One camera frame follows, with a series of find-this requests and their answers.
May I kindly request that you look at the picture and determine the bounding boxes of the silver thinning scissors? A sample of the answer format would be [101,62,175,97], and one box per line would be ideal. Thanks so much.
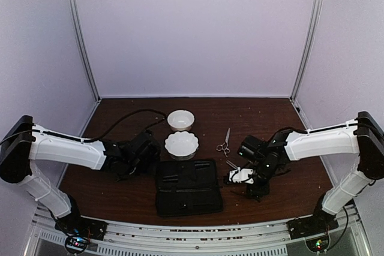
[226,160,241,170]

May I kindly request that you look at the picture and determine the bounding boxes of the black zippered tool case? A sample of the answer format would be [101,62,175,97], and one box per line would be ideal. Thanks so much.
[155,159,223,218]

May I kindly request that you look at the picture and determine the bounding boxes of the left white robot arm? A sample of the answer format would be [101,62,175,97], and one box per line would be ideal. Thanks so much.
[1,115,161,234]

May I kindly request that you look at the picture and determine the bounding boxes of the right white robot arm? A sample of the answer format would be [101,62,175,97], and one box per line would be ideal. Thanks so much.
[227,111,383,233]

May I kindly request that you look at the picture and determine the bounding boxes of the silver straight scissors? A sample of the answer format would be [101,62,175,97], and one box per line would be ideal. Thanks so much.
[216,128,230,157]

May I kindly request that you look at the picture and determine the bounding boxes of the scalloped white bowl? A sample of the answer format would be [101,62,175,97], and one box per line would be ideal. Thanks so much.
[164,131,199,161]

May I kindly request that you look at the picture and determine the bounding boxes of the round white bowl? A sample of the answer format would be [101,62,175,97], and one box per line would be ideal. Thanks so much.
[167,110,195,132]

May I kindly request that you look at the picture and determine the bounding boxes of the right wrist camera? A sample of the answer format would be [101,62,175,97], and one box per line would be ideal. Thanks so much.
[224,167,254,185]

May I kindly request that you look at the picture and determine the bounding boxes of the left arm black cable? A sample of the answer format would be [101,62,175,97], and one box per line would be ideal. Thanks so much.
[83,110,167,143]

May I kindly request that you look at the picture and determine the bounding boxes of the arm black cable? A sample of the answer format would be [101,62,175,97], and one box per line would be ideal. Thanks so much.
[325,204,352,239]
[83,110,167,143]

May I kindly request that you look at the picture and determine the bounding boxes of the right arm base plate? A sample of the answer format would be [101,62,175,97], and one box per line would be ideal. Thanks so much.
[287,216,339,240]

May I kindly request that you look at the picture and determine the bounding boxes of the aluminium front rail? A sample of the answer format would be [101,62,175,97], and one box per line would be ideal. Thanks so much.
[22,204,373,255]

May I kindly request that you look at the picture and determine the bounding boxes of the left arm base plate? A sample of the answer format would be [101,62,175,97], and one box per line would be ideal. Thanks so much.
[55,217,107,240]

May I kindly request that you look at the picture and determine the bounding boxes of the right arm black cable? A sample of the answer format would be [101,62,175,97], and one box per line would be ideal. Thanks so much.
[325,204,352,239]

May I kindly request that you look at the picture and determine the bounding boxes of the right aluminium corner post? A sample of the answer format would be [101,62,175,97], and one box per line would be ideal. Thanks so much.
[290,0,323,103]

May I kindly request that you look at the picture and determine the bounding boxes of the aluminium corner post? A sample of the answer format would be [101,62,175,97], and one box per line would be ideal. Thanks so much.
[68,0,101,102]
[290,0,323,103]

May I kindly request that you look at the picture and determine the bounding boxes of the left aluminium corner post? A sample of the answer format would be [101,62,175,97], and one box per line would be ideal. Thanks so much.
[68,0,101,102]

